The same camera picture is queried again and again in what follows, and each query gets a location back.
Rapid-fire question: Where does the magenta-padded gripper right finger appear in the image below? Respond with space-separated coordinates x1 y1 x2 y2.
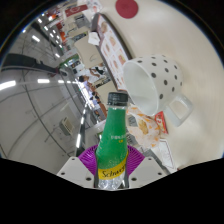
124 146 168 189

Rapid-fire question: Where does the green-labelled clear drink bottle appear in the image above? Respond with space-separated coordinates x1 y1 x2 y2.
94 91 130 191

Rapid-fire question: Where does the small red packet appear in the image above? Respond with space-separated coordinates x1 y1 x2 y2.
153 110 169 135

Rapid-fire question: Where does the ceiling air conditioner unit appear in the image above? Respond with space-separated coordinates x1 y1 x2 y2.
59 117 75 136

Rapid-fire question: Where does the person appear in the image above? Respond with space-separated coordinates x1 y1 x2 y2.
89 64 107 77

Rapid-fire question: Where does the group of ceiling lights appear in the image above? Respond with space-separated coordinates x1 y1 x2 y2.
0 13 88 151

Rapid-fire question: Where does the white polka-dot mug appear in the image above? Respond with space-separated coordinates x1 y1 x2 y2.
122 54 194 128

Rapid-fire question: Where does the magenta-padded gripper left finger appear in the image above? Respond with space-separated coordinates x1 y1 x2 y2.
56 143 101 189

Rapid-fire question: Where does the brown tray with paper liner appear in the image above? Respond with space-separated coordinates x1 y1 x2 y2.
91 13 132 93

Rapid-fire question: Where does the crumpled white napkin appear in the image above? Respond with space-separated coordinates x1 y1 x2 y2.
87 31 101 47

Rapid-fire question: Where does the clear plastic food bag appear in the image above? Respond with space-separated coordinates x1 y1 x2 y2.
126 104 163 149

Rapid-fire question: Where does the group of cream chairs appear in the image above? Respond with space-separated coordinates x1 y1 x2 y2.
66 19 111 111

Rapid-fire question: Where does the white card with red border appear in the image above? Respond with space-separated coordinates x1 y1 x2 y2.
151 138 178 171

